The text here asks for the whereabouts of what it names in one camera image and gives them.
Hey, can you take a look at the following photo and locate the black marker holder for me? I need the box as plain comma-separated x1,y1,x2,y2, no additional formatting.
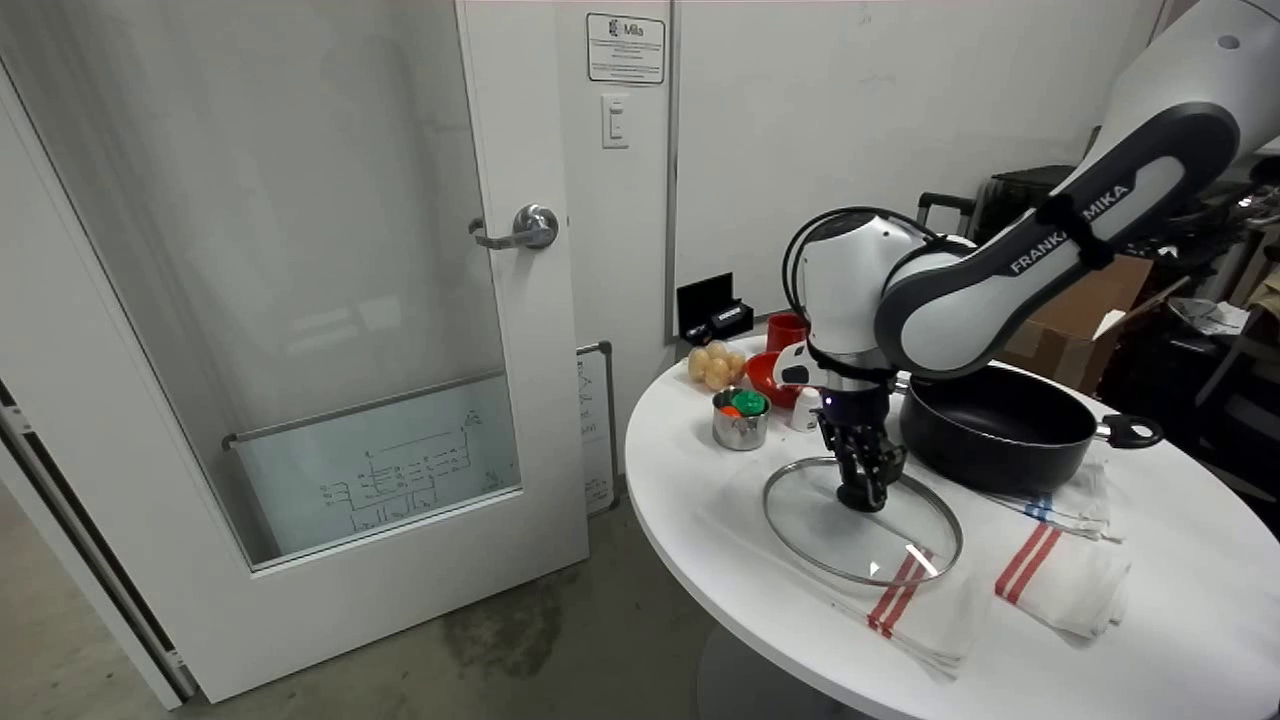
672,268,759,347

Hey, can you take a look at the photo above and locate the dark grey suitcase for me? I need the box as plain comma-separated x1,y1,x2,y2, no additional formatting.
913,189,987,248

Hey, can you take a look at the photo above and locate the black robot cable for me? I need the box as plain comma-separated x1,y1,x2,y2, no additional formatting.
774,203,980,321

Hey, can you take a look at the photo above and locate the glass pot lid black knob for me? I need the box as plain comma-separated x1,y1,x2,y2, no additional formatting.
759,454,966,593

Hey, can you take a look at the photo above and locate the black cooking pot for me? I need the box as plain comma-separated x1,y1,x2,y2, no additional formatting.
895,363,1163,497

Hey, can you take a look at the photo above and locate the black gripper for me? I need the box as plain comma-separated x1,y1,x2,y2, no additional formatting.
808,380,906,518

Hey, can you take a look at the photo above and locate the small white shaker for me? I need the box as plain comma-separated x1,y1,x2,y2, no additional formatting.
789,385,822,438

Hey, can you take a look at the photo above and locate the white printed sheet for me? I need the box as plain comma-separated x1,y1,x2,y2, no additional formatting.
571,341,619,519

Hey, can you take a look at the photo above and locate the blue striped white towel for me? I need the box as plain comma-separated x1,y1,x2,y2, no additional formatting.
1017,456,1125,543

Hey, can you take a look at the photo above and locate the silver door lever handle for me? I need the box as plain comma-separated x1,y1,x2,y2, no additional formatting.
464,201,564,258

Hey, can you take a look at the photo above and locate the red bowl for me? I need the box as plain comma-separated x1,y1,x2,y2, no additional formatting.
738,347,812,414

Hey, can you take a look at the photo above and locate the white wall sign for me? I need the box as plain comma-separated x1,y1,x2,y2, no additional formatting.
581,10,669,89

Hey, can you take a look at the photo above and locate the red striped white towel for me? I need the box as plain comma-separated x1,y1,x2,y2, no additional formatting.
930,487,1136,650
689,464,983,685

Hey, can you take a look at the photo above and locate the brown cardboard box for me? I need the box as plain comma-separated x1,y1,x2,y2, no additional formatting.
995,248,1193,394

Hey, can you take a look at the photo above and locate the beige bread bun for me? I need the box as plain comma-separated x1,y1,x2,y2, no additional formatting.
684,341,748,395

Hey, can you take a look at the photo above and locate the white door with glass pane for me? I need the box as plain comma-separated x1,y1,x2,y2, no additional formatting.
0,0,594,707

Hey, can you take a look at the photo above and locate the red mug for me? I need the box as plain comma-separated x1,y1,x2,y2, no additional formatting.
763,314,812,356

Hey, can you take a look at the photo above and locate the white light switch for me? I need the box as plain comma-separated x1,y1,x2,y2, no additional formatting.
594,89,637,154

